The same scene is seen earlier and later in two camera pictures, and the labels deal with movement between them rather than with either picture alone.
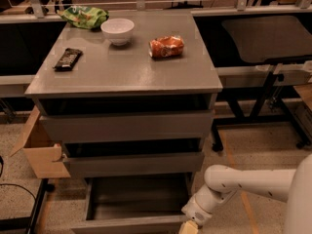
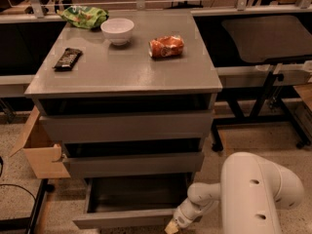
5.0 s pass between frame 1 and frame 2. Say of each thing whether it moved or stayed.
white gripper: moved
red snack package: stayed
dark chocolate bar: stayed
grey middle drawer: stayed
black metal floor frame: stayed
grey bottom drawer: moved
